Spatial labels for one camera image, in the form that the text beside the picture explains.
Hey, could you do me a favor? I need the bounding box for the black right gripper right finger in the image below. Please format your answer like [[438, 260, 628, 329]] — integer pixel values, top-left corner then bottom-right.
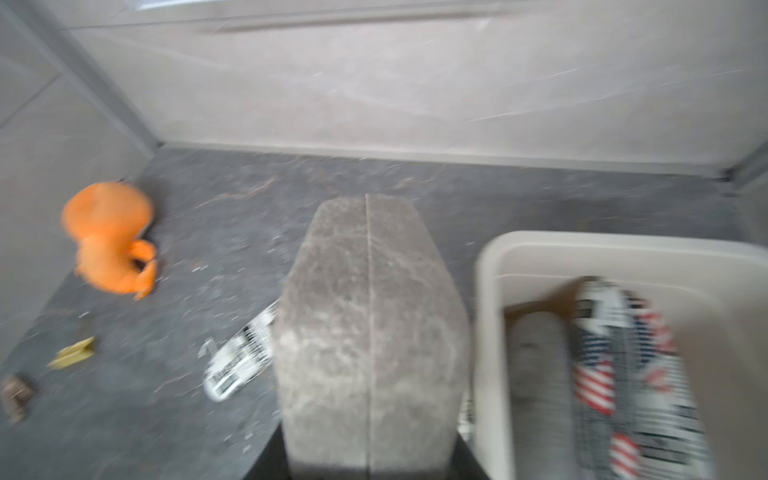
[[449, 436, 489, 480]]

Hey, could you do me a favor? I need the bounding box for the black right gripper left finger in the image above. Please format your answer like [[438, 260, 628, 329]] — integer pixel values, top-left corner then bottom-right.
[[243, 424, 291, 480]]

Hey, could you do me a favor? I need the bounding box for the stone grey case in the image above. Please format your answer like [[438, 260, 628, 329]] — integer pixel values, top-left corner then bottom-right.
[[274, 195, 472, 479]]

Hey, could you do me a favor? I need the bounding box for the newspaper flag case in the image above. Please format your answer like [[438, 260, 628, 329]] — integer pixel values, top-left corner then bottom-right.
[[624, 291, 715, 479], [568, 277, 641, 479]]

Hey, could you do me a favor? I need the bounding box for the beige plastic storage bin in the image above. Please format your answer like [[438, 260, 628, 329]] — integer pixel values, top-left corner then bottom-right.
[[474, 231, 767, 479]]

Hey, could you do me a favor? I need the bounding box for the small yellow clip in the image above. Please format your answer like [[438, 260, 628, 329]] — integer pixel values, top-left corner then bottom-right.
[[48, 336, 96, 370]]

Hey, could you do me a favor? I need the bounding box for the wooden clothespin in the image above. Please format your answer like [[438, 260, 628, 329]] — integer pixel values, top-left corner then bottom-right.
[[1, 375, 35, 424]]

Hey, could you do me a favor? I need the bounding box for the orange plush toy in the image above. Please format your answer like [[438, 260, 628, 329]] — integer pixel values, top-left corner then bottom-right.
[[61, 181, 159, 300]]

